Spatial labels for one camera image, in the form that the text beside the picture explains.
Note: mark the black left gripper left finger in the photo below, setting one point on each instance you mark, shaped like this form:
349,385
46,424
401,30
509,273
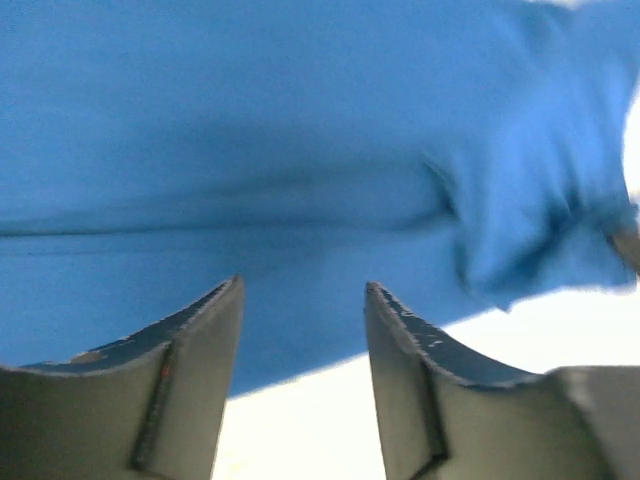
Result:
148,406

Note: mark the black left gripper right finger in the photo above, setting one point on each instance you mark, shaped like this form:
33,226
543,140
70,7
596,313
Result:
446,411

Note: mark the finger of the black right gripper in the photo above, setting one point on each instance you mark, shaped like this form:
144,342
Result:
627,245

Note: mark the blue t-shirt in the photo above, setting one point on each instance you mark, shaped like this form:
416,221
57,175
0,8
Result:
467,154

